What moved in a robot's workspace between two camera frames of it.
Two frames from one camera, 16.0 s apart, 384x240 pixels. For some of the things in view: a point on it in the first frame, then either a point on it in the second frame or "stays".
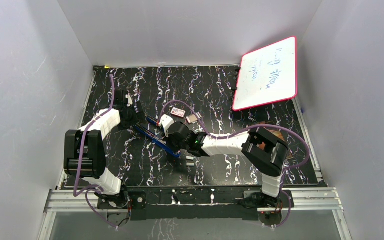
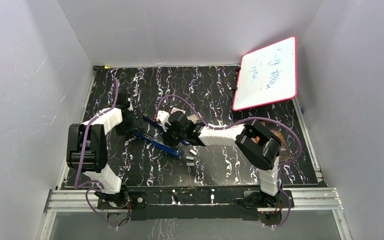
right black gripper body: (176, 146) → (172, 137)
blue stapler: (150, 119) stays
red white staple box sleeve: (178, 112) stays
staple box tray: (191, 118) stays
